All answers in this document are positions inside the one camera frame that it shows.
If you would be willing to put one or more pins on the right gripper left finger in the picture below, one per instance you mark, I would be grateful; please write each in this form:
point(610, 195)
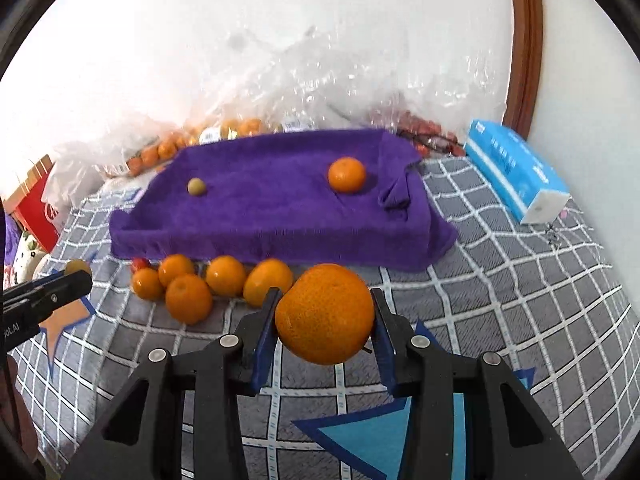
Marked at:
point(139, 434)

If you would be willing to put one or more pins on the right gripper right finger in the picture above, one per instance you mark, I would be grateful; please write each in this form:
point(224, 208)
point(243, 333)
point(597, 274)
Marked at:
point(469, 418)

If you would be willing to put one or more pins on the green longan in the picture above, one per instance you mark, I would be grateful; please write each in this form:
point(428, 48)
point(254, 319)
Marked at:
point(77, 265)
point(196, 187)

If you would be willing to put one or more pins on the red cherry tomato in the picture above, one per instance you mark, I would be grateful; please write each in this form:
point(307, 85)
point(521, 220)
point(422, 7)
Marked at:
point(138, 264)

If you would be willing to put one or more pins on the small orange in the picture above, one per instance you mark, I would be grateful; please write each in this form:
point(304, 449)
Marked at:
point(226, 276)
point(145, 283)
point(174, 266)

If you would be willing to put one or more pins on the oval orange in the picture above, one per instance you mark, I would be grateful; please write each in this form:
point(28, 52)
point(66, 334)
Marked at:
point(270, 273)

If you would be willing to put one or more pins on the large orange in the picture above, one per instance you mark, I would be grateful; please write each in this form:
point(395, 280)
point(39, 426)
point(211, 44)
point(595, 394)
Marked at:
point(327, 316)
point(347, 175)

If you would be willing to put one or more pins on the person's left hand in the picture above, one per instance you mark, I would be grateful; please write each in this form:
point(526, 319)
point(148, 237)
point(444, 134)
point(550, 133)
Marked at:
point(28, 431)

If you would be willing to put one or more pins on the red paper bag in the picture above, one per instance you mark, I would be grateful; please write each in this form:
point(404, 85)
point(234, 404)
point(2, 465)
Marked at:
point(36, 217)

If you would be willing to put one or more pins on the brown paper bag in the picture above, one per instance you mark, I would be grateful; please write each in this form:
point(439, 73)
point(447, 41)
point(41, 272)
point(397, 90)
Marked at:
point(38, 172)

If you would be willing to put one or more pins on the white plastic bag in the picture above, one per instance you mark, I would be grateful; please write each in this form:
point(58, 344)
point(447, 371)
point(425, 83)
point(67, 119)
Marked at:
point(69, 182)

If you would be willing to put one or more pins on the grey checked tablecloth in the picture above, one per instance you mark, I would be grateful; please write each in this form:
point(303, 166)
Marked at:
point(544, 297)

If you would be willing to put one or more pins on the clear bag left oranges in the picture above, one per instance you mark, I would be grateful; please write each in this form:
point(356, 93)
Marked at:
point(125, 151)

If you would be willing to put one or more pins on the blue tissue pack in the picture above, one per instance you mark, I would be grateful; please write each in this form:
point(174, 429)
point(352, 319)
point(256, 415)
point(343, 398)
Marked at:
point(527, 185)

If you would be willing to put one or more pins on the purple towel covered tray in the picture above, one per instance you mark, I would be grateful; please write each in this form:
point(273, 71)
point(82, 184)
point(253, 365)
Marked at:
point(269, 197)

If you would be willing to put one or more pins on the black glasses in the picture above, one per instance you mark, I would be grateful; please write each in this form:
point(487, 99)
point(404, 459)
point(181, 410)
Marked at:
point(433, 145)

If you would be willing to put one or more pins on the clear bag of tomatoes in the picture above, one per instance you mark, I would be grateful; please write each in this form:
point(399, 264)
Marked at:
point(438, 92)

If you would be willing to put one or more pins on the clear bag of oranges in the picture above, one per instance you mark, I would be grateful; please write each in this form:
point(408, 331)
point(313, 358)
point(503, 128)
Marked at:
point(338, 79)

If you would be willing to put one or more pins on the brown wooden door frame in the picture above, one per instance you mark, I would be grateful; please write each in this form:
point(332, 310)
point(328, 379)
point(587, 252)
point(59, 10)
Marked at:
point(527, 46)

